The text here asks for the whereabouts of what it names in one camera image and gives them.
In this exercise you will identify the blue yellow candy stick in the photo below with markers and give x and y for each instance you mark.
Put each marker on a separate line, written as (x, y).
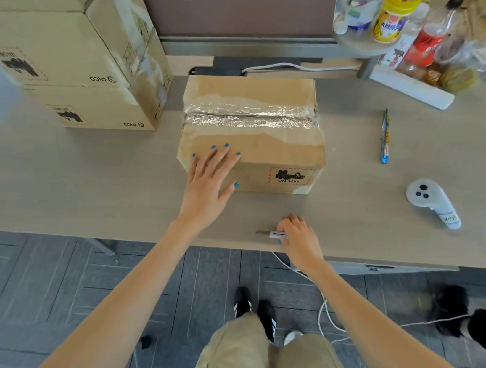
(385, 138)

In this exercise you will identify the round beige shelf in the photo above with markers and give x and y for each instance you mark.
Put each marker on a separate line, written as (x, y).
(361, 42)

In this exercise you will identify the person's left forearm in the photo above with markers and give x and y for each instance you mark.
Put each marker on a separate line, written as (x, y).
(126, 306)

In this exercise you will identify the mauve desk divider panel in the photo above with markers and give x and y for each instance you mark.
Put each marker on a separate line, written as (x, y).
(238, 11)

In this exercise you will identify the red label soda bottle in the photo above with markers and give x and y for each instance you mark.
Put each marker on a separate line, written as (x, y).
(427, 45)

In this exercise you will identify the white utility knife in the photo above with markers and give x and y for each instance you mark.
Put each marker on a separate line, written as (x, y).
(276, 235)

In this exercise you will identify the person's right hand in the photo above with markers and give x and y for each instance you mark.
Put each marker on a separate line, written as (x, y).
(301, 240)

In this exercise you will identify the yellow lid jar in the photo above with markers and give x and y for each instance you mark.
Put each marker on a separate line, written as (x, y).
(389, 26)

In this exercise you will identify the black striped shoe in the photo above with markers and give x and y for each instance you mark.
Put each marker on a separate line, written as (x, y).
(243, 302)
(267, 320)

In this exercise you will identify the small white round cap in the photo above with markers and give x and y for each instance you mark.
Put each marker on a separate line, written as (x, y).
(341, 28)

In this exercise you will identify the white tape roll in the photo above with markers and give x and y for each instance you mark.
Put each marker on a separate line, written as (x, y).
(362, 16)

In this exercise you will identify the person's left hand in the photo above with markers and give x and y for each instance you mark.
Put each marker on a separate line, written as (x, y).
(205, 195)

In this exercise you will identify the white power strip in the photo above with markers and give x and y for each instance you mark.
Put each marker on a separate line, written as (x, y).
(415, 90)

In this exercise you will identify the clear bag of snacks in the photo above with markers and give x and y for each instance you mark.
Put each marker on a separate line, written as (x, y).
(462, 79)

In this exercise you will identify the small white printed bottle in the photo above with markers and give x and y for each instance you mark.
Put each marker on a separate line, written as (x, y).
(395, 53)

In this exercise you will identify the black desk power socket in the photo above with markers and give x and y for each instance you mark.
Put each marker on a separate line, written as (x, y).
(209, 70)

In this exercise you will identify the white handheld controller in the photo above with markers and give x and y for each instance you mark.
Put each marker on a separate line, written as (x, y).
(425, 194)

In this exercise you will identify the person's right forearm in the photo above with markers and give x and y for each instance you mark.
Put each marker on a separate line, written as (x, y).
(381, 345)

